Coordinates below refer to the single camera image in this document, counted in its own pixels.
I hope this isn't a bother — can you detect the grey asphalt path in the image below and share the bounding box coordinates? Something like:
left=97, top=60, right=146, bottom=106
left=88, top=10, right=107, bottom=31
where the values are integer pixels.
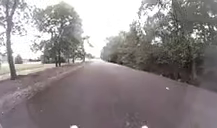
left=0, top=59, right=217, bottom=128

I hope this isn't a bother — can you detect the group of trees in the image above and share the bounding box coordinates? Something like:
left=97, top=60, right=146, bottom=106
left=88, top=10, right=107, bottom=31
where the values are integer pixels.
left=30, top=1, right=95, bottom=68

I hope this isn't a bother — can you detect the row of trees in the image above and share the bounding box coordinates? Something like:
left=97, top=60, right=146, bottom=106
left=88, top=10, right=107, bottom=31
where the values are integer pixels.
left=100, top=0, right=217, bottom=93

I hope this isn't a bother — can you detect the bare brown earth verge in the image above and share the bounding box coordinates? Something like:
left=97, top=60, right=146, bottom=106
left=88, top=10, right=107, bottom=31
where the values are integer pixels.
left=0, top=62, right=84, bottom=101

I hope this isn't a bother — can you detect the grass field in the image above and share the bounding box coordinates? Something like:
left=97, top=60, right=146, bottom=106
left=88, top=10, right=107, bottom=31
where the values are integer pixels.
left=0, top=61, right=57, bottom=77

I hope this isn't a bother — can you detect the pale gravel strip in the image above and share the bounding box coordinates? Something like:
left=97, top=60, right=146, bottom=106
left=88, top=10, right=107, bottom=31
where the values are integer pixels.
left=0, top=63, right=87, bottom=118

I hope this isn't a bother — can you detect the bush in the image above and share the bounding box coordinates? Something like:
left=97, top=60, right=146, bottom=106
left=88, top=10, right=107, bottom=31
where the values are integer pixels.
left=14, top=54, right=24, bottom=65

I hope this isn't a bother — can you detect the tree with leaning trunk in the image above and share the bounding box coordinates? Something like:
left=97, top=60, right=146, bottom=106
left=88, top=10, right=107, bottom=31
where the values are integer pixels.
left=0, top=0, right=34, bottom=81

